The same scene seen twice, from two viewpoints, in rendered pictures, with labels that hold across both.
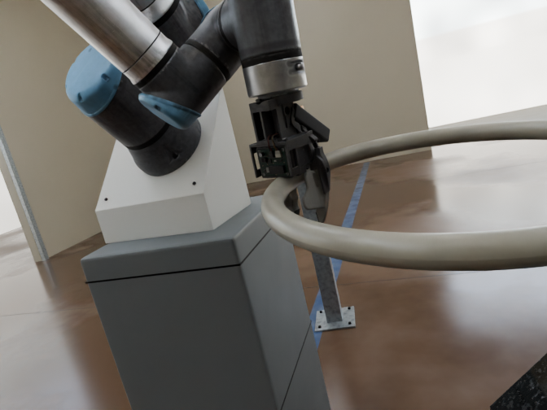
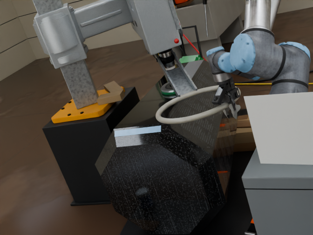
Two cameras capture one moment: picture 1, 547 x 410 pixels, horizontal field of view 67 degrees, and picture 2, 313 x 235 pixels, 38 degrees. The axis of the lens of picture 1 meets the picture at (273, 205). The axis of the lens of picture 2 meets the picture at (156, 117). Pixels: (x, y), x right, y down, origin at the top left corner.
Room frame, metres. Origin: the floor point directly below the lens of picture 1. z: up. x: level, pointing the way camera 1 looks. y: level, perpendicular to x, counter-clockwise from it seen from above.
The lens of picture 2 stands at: (2.86, 0.16, 1.90)
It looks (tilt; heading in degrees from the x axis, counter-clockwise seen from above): 22 degrees down; 195
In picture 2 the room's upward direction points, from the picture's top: 19 degrees counter-clockwise
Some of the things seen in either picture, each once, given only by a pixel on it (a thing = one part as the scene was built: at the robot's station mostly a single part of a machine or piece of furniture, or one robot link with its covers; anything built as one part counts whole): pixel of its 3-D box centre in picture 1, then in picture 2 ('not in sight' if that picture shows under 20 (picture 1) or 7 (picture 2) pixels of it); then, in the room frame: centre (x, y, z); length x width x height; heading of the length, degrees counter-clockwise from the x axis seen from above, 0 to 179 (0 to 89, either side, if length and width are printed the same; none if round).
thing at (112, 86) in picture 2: not in sight; (113, 87); (-0.61, -1.05, 0.80); 0.20 x 0.10 x 0.05; 32
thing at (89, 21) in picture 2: not in sight; (84, 22); (-0.56, -1.07, 1.39); 0.74 x 0.34 x 0.25; 113
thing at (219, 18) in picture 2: not in sight; (211, 24); (-3.49, -0.38, 0.43); 1.30 x 0.62 x 0.86; 161
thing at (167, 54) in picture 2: not in sight; (162, 44); (-0.12, -0.44, 1.17); 0.12 x 0.09 x 0.30; 19
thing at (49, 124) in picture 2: not in sight; (105, 145); (-0.48, -1.25, 0.37); 0.66 x 0.66 x 0.74; 78
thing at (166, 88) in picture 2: not in sight; (175, 85); (-0.11, -0.44, 0.87); 0.21 x 0.21 x 0.01
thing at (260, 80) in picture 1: (277, 79); (221, 75); (0.63, -0.05, 1.12); 0.10 x 0.09 x 0.05; 49
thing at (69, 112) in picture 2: not in sight; (88, 103); (-0.48, -1.25, 0.76); 0.49 x 0.49 x 0.05; 78
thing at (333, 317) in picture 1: (313, 219); not in sight; (1.92, -0.17, 0.54); 0.20 x 0.20 x 1.09; 78
